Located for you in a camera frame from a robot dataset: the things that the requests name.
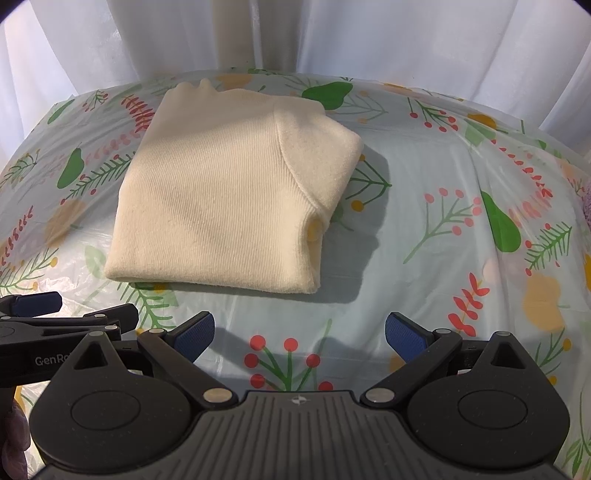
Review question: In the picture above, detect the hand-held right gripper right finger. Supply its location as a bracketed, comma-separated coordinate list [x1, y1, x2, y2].
[361, 311, 528, 407]

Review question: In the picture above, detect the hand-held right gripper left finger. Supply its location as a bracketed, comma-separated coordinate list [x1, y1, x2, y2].
[69, 311, 235, 404]

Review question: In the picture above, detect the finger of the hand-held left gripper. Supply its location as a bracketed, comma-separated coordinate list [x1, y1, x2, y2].
[0, 292, 64, 318]
[0, 303, 140, 343]

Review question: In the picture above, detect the cream knit sweater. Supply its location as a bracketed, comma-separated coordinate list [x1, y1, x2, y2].
[104, 78, 364, 295]

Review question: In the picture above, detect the person's left hand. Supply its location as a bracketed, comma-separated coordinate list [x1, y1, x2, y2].
[0, 399, 43, 472]

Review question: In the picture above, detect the floral printed tablecloth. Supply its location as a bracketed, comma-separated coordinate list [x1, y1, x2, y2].
[0, 68, 591, 480]

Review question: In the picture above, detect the cream curtain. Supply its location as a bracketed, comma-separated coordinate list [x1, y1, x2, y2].
[104, 0, 259, 78]

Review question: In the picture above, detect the white sheer curtain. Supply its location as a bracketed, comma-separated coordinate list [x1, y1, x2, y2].
[0, 0, 591, 162]

